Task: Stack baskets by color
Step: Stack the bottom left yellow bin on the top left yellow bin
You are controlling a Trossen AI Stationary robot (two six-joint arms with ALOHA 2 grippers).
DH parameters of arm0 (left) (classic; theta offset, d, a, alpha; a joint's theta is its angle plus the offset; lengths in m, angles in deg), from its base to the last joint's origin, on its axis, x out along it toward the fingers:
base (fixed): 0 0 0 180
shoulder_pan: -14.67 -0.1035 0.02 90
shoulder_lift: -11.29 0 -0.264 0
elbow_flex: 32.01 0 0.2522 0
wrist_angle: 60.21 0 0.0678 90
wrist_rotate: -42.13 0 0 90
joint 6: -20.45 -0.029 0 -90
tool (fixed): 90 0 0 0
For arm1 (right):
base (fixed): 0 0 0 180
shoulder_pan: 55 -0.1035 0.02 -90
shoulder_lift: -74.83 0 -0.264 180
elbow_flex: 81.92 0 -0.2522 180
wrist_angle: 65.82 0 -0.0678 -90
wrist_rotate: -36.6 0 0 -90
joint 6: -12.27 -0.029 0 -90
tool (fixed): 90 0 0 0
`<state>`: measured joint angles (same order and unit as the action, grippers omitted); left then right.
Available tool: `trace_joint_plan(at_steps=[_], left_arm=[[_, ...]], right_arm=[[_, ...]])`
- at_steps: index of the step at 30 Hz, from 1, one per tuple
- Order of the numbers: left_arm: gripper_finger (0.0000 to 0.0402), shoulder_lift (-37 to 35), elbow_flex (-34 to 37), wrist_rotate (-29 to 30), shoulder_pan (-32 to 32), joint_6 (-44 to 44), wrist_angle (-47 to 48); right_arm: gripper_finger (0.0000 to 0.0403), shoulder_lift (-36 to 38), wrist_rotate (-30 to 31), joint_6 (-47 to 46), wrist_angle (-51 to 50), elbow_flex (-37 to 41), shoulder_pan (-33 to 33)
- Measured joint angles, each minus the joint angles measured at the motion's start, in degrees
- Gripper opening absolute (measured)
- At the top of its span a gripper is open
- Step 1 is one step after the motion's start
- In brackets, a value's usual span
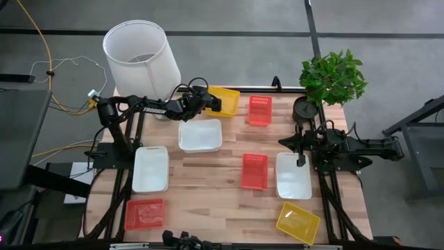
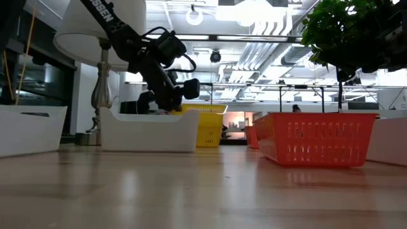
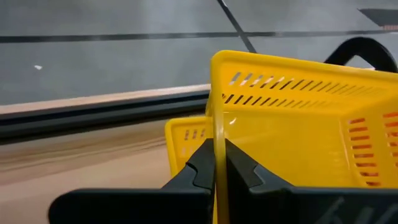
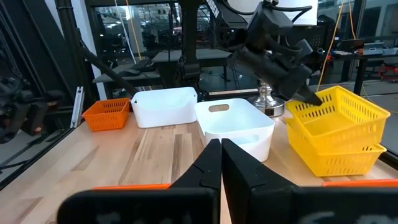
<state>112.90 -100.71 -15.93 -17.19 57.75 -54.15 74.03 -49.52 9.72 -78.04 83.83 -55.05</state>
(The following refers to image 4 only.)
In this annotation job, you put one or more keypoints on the yellow slotted plastic basket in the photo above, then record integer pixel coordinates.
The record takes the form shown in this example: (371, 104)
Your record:
(335, 163)
(339, 121)

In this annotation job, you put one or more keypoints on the dark background workbench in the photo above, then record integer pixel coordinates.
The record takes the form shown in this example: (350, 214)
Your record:
(360, 57)

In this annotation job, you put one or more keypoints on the black diagonal frame strut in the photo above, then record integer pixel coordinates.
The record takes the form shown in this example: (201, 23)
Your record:
(105, 70)

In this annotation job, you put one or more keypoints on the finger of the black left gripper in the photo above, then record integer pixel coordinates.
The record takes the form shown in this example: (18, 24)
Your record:
(308, 97)

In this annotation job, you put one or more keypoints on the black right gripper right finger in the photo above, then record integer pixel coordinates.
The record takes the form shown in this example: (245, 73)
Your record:
(264, 202)

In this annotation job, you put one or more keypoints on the silver lamp with white shade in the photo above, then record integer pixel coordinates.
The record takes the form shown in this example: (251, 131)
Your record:
(267, 101)

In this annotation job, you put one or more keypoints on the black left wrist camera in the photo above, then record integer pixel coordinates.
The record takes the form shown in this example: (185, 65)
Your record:
(267, 21)

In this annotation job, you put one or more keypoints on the orange slotted plastic basket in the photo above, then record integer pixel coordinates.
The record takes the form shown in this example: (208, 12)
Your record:
(105, 119)
(130, 187)

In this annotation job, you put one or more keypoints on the grey background desk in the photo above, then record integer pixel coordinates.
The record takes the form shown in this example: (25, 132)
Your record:
(199, 55)

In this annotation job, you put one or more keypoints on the white plastic storage bin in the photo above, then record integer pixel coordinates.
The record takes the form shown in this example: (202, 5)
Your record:
(164, 115)
(236, 121)

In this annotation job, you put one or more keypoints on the white aluminium profile bar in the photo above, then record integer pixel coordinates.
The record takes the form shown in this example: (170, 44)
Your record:
(77, 105)

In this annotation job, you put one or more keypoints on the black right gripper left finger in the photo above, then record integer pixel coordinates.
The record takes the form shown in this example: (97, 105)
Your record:
(174, 205)

